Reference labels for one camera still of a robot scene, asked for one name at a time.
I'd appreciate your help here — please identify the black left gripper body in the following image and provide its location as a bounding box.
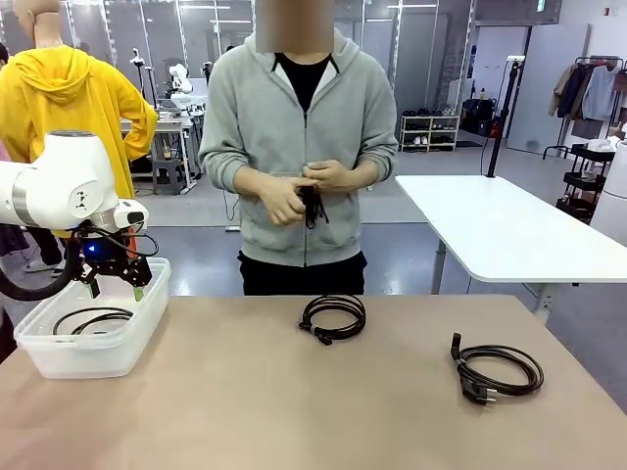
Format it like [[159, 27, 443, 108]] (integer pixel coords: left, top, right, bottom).
[[72, 227, 153, 288]]

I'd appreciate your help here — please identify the black tripod stand pole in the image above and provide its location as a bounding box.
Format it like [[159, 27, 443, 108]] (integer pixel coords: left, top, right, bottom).
[[482, 54, 526, 178]]

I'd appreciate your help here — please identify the person's right hand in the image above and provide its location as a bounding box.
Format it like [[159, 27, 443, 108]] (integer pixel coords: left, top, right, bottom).
[[258, 174, 309, 227]]

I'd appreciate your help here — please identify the black USB cable without tie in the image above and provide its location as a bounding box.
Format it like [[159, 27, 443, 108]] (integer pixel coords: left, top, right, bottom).
[[51, 306, 136, 339]]

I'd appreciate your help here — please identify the person's right forearm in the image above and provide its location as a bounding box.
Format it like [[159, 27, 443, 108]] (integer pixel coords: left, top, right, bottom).
[[199, 146, 265, 197]]

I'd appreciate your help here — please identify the bystander in dark trousers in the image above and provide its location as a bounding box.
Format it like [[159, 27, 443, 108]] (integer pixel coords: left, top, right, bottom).
[[22, 227, 69, 275]]

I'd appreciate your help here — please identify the mannequin in yellow hoodie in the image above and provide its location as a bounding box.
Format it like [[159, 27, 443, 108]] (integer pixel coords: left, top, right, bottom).
[[0, 0, 159, 241]]

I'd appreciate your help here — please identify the person in grey hoodie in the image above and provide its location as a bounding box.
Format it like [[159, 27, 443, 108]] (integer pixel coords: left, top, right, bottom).
[[198, 28, 401, 298]]

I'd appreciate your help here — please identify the person's left hand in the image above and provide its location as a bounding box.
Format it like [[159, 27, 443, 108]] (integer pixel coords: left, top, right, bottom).
[[302, 159, 367, 196]]

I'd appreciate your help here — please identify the clothes rack with garments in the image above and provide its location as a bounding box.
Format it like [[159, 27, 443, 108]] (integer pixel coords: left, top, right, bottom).
[[542, 54, 627, 161]]

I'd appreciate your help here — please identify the grey background workbench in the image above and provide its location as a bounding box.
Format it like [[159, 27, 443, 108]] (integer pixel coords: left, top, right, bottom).
[[120, 116, 203, 195]]

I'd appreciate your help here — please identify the person's left forearm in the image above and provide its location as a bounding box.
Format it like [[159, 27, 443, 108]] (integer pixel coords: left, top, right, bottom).
[[355, 141, 401, 190]]

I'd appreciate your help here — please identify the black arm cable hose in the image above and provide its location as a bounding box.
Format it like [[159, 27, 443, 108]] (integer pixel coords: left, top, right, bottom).
[[0, 228, 83, 303]]

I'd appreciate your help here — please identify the wooden shoe rack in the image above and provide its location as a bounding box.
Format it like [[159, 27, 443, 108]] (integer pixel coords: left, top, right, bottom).
[[399, 113, 461, 153]]

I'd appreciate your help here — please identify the black power cord with plug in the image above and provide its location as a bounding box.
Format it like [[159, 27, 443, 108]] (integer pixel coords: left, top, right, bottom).
[[449, 331, 546, 408]]

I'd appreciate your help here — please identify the grey step stool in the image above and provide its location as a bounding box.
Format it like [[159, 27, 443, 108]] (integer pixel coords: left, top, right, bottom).
[[151, 159, 186, 196]]

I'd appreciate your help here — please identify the black bags pile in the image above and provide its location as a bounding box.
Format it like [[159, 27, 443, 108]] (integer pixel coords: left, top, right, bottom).
[[462, 97, 502, 137]]

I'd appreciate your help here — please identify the black utility cart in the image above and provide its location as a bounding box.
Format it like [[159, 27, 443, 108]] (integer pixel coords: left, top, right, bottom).
[[555, 141, 617, 221]]

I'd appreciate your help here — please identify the white table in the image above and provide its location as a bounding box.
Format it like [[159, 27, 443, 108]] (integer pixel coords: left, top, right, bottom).
[[394, 173, 627, 324]]

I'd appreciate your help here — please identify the clear plastic storage container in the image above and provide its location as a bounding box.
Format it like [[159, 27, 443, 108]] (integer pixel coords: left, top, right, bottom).
[[13, 257, 172, 381]]

